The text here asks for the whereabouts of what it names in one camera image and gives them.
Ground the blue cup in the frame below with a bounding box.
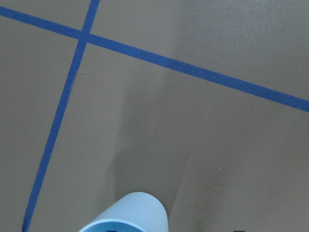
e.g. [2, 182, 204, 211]
[80, 192, 169, 232]

